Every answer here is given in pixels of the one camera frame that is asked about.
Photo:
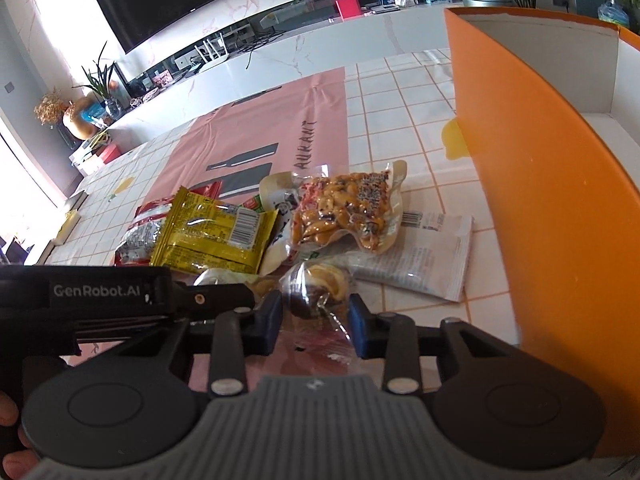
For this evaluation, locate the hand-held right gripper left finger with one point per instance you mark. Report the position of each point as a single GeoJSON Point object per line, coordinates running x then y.
{"type": "Point", "coordinates": [271, 322]}

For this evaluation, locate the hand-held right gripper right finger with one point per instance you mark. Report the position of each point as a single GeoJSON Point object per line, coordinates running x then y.
{"type": "Point", "coordinates": [359, 330]}

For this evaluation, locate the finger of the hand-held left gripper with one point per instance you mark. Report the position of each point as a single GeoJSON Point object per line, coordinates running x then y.
{"type": "Point", "coordinates": [215, 299]}

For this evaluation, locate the clear brown pastry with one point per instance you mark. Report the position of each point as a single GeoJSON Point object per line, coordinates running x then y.
{"type": "Point", "coordinates": [310, 290]}

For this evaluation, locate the red snack packet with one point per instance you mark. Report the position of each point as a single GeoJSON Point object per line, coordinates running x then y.
{"type": "Point", "coordinates": [135, 245]}

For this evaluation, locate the yellow snack packet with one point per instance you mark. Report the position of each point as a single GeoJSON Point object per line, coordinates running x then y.
{"type": "Point", "coordinates": [200, 240]}

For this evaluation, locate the white newsprint snack packet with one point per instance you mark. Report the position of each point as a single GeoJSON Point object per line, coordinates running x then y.
{"type": "Point", "coordinates": [425, 260]}

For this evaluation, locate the white cartoon snack packet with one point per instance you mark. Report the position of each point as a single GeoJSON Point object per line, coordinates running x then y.
{"type": "Point", "coordinates": [280, 210]}

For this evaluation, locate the clear vacuum pack orange snack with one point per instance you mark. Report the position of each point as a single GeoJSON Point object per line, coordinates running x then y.
{"type": "Point", "coordinates": [340, 205]}

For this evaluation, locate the orange cardboard box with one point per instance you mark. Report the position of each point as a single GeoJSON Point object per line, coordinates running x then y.
{"type": "Point", "coordinates": [540, 185]}

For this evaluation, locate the person's left hand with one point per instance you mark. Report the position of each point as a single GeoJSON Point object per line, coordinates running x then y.
{"type": "Point", "coordinates": [7, 410]}

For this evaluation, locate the small red box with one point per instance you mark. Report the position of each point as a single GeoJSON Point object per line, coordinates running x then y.
{"type": "Point", "coordinates": [105, 154]}

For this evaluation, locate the orange vase with dried flowers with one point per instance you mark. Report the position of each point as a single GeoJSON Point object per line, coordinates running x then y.
{"type": "Point", "coordinates": [80, 120]}

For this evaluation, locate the green plant in glass vase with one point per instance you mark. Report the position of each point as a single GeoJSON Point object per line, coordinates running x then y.
{"type": "Point", "coordinates": [102, 92]}

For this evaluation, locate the white marble cabinet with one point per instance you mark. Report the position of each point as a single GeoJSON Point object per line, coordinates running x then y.
{"type": "Point", "coordinates": [325, 45]}

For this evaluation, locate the blue water bottle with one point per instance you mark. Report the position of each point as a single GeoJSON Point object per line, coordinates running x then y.
{"type": "Point", "coordinates": [614, 12]}

